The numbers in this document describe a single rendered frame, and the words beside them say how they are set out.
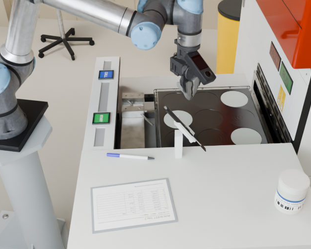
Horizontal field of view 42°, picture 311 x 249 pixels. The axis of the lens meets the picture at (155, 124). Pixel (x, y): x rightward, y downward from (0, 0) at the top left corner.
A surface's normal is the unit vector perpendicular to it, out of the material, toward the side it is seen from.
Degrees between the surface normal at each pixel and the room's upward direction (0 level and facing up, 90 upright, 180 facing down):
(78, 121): 0
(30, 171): 90
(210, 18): 90
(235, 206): 0
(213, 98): 0
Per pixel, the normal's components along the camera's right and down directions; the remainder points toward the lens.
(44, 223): 0.72, 0.43
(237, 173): -0.02, -0.77
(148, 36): -0.20, 0.63
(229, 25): -0.66, 0.52
